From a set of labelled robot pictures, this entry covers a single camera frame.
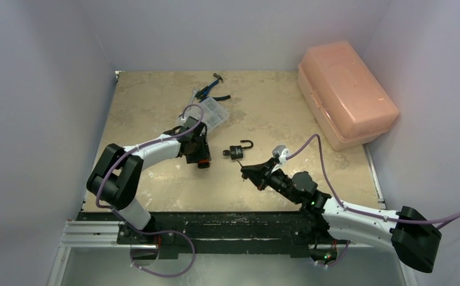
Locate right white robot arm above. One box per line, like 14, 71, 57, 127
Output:
240, 159, 442, 273

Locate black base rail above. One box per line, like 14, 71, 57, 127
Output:
61, 211, 347, 259

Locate pink plastic storage box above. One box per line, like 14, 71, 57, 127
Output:
297, 41, 399, 151

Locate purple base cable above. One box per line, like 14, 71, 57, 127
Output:
129, 231, 197, 279

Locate clear plastic screw box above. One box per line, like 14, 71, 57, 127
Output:
176, 98, 229, 133

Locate orange padlock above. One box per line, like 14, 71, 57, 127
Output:
197, 159, 210, 169

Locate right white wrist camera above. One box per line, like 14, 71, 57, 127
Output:
272, 145, 290, 173

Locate black padlock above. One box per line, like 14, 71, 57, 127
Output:
229, 139, 254, 160

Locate silver wrench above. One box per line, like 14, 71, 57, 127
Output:
186, 89, 199, 111

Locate small hammer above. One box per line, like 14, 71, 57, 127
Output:
213, 73, 223, 83

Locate blue handled pliers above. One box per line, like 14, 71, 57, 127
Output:
194, 78, 232, 102

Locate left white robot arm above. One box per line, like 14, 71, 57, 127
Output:
86, 116, 211, 244

